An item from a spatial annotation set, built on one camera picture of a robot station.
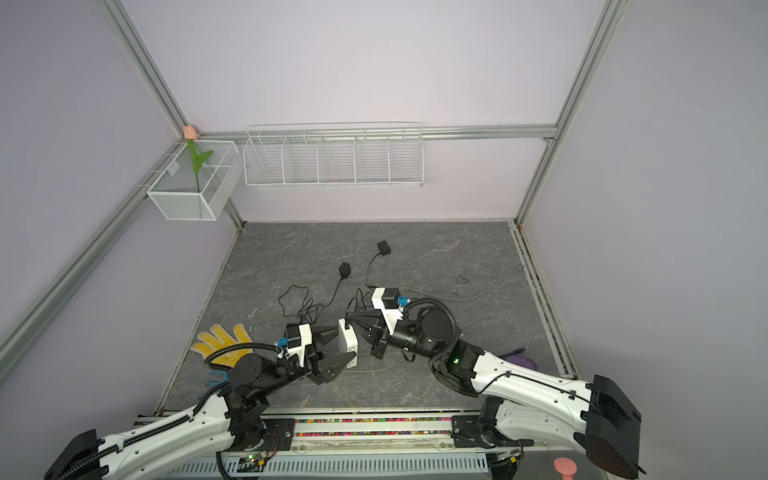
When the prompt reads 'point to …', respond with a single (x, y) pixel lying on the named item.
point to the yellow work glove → (218, 339)
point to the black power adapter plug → (344, 270)
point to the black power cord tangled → (297, 302)
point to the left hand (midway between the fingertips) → (349, 342)
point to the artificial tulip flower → (198, 161)
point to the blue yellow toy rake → (224, 376)
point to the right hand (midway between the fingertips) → (347, 321)
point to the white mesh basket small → (192, 186)
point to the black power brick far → (384, 247)
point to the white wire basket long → (363, 155)
